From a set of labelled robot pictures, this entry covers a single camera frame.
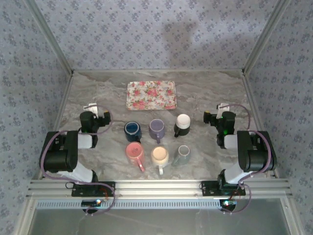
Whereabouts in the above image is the dark blue mug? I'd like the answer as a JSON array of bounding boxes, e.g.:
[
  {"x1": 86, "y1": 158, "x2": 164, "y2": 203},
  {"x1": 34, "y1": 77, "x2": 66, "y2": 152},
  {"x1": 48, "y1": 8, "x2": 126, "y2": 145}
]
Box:
[{"x1": 123, "y1": 121, "x2": 143, "y2": 144}]

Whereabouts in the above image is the black mug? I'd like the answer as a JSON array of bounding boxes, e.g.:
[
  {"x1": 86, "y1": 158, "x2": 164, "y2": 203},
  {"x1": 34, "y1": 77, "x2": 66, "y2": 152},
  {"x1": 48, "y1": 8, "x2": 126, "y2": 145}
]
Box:
[{"x1": 173, "y1": 114, "x2": 191, "y2": 138}]

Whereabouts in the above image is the pink mug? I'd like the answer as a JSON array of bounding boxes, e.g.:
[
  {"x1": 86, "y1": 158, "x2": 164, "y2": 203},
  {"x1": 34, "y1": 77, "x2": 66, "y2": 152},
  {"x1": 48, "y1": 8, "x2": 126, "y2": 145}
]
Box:
[{"x1": 125, "y1": 142, "x2": 146, "y2": 173}]

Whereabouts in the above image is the purple mug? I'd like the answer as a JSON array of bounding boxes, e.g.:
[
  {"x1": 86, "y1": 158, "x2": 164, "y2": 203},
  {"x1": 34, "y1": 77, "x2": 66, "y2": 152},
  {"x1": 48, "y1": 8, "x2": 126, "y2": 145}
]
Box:
[{"x1": 149, "y1": 118, "x2": 165, "y2": 144}]

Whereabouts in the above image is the cream mug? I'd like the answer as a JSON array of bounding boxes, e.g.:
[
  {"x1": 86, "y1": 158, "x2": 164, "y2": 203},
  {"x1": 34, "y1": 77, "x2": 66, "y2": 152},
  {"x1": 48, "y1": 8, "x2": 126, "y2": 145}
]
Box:
[{"x1": 150, "y1": 146, "x2": 170, "y2": 175}]

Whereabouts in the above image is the grey mug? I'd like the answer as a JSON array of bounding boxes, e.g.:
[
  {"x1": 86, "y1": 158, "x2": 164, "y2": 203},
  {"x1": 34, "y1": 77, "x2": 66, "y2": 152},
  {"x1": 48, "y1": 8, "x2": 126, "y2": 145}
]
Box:
[{"x1": 171, "y1": 144, "x2": 192, "y2": 167}]

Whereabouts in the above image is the floral pattern tray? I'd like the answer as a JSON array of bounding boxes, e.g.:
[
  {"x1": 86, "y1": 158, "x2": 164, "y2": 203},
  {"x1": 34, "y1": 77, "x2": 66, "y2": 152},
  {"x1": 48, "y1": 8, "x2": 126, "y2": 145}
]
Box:
[{"x1": 126, "y1": 81, "x2": 177, "y2": 111}]

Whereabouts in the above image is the left circuit board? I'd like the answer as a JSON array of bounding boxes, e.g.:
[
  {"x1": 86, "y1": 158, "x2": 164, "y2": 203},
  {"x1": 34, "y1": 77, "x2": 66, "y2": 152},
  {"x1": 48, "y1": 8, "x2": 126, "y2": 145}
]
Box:
[{"x1": 81, "y1": 199, "x2": 102, "y2": 207}]

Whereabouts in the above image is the circuit board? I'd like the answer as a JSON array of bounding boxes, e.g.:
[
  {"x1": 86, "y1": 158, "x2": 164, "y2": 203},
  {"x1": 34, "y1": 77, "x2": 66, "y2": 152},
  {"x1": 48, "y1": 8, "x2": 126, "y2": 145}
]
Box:
[
  {"x1": 81, "y1": 199, "x2": 102, "y2": 207},
  {"x1": 221, "y1": 199, "x2": 238, "y2": 208}
]

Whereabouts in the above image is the right circuit board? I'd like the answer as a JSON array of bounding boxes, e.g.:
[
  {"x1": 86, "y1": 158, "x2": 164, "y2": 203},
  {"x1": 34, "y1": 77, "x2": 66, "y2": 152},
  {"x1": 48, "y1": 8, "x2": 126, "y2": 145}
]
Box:
[{"x1": 221, "y1": 199, "x2": 238, "y2": 208}]

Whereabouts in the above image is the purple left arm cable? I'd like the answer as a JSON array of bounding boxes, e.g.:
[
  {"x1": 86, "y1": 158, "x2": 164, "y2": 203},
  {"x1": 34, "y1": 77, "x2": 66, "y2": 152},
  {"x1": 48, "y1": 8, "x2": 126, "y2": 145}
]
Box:
[{"x1": 40, "y1": 104, "x2": 117, "y2": 217}]

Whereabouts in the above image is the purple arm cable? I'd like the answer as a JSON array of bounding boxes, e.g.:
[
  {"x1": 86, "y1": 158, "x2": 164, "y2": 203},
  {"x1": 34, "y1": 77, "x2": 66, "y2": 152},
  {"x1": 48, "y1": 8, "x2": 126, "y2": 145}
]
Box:
[
  {"x1": 40, "y1": 104, "x2": 117, "y2": 217},
  {"x1": 220, "y1": 104, "x2": 274, "y2": 215}
]

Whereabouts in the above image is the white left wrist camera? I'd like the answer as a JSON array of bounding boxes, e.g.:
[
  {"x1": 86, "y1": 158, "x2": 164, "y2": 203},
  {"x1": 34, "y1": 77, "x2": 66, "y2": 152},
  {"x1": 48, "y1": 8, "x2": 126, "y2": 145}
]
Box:
[{"x1": 83, "y1": 103, "x2": 99, "y2": 115}]

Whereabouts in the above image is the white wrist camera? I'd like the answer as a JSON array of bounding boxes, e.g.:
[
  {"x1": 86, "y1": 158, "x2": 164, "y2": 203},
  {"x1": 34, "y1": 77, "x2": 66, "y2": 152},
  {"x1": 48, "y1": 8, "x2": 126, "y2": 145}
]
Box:
[
  {"x1": 83, "y1": 103, "x2": 99, "y2": 115},
  {"x1": 216, "y1": 103, "x2": 231, "y2": 115}
]

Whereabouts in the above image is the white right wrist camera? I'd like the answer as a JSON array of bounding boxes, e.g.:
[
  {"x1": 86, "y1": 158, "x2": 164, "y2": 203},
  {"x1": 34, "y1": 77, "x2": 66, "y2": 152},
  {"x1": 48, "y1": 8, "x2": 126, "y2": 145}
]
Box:
[{"x1": 216, "y1": 103, "x2": 231, "y2": 115}]

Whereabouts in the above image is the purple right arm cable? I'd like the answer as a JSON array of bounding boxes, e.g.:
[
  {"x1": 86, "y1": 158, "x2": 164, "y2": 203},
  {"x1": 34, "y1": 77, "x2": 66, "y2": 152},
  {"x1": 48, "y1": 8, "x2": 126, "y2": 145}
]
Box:
[{"x1": 220, "y1": 104, "x2": 274, "y2": 215}]

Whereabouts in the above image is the aluminium side rail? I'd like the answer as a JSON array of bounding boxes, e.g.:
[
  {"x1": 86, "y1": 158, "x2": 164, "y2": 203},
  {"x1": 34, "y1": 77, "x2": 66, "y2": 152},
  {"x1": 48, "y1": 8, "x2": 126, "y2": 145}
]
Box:
[
  {"x1": 30, "y1": 72, "x2": 75, "y2": 182},
  {"x1": 241, "y1": 70, "x2": 281, "y2": 178}
]

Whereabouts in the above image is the aluminium back rail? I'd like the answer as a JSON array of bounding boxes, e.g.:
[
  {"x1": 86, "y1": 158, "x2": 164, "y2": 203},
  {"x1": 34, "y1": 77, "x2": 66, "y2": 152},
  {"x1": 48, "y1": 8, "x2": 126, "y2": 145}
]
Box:
[{"x1": 72, "y1": 69, "x2": 245, "y2": 73}]

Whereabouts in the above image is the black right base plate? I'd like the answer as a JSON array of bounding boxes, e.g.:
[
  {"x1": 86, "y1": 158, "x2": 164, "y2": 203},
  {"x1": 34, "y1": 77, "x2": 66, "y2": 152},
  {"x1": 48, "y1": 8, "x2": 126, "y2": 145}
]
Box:
[{"x1": 201, "y1": 181, "x2": 246, "y2": 196}]

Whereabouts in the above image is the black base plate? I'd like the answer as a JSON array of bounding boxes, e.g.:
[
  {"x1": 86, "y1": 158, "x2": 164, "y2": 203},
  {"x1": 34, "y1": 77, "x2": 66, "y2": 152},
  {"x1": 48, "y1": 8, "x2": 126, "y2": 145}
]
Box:
[
  {"x1": 201, "y1": 181, "x2": 246, "y2": 196},
  {"x1": 71, "y1": 181, "x2": 116, "y2": 197}
]

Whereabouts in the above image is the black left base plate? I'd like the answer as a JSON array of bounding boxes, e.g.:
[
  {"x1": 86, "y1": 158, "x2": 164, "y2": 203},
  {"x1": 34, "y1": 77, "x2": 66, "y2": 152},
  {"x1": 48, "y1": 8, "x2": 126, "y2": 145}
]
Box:
[{"x1": 71, "y1": 181, "x2": 116, "y2": 197}]

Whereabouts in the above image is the aluminium mounting rail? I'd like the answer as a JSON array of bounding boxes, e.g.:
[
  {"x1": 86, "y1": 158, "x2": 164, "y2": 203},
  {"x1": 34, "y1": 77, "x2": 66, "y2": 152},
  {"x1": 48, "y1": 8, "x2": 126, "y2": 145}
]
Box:
[{"x1": 26, "y1": 179, "x2": 293, "y2": 199}]

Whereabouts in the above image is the aluminium corner post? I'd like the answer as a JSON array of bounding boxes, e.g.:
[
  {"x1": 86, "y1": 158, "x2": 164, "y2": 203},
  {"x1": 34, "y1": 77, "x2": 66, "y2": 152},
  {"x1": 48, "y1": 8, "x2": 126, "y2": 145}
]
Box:
[
  {"x1": 242, "y1": 0, "x2": 293, "y2": 74},
  {"x1": 23, "y1": 0, "x2": 75, "y2": 74}
]

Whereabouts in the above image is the grey slotted cable duct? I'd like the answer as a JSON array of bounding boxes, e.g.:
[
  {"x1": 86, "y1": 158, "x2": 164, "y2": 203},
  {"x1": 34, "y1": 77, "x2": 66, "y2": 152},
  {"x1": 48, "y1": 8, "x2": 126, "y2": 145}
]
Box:
[{"x1": 36, "y1": 198, "x2": 224, "y2": 210}]

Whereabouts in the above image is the aluminium frame leg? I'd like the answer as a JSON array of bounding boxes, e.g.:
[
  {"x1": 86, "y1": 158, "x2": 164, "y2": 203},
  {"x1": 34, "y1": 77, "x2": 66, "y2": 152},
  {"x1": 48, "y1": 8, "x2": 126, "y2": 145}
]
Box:
[
  {"x1": 13, "y1": 198, "x2": 37, "y2": 235},
  {"x1": 281, "y1": 198, "x2": 303, "y2": 235}
]

